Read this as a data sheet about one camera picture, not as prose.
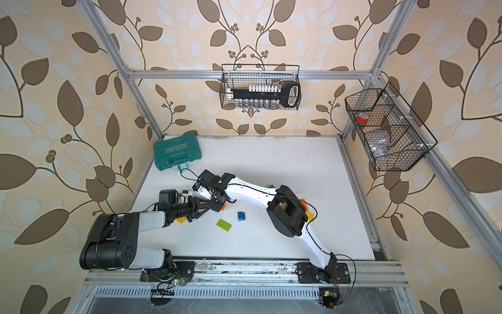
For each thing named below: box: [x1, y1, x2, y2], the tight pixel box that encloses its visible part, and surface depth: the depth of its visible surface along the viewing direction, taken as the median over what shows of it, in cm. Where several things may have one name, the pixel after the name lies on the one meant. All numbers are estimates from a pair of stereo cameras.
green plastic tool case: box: [152, 133, 202, 171], surface depth 110 cm
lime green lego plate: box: [215, 218, 233, 233], surface depth 88 cm
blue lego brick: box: [237, 211, 246, 222], surface depth 90 cm
